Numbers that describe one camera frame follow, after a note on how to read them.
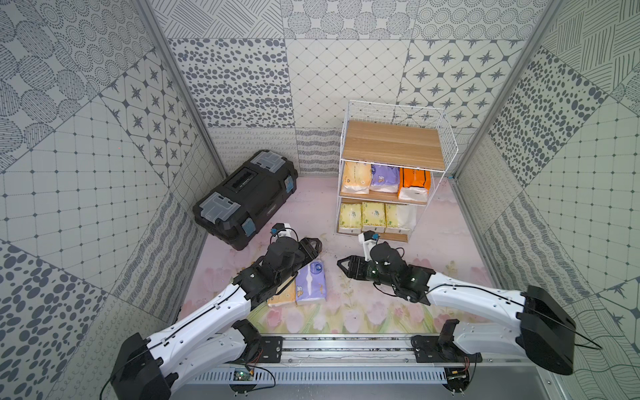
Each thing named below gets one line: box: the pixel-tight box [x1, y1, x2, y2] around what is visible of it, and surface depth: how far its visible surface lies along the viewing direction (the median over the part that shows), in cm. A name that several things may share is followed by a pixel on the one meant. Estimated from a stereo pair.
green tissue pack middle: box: [360, 201, 386, 233], surface depth 101 cm
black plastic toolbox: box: [192, 149, 299, 251], surface depth 94 cm
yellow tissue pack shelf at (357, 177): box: [341, 160, 373, 195], surface depth 82 cm
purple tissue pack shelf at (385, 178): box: [370, 164, 401, 194], surface depth 83 cm
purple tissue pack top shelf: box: [295, 259, 327, 303], surface depth 83 cm
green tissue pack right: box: [385, 203, 418, 235], surface depth 100 cm
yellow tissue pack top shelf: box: [267, 278, 298, 306], surface depth 81 cm
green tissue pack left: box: [338, 202, 363, 234], surface depth 101 cm
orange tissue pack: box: [398, 167, 431, 202], surface depth 78 cm
